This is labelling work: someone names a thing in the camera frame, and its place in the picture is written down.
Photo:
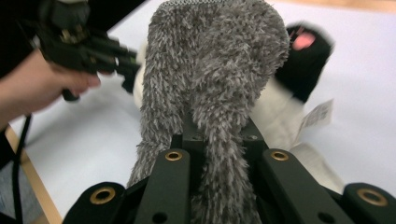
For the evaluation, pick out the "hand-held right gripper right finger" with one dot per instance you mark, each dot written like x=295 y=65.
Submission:
x=253 y=146

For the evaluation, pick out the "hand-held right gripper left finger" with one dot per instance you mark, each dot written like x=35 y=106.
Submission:
x=196 y=155

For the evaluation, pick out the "grey fluffy cloth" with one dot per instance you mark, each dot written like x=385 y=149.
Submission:
x=211 y=71

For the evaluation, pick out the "light blue table mat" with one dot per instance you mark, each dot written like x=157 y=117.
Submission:
x=93 y=140

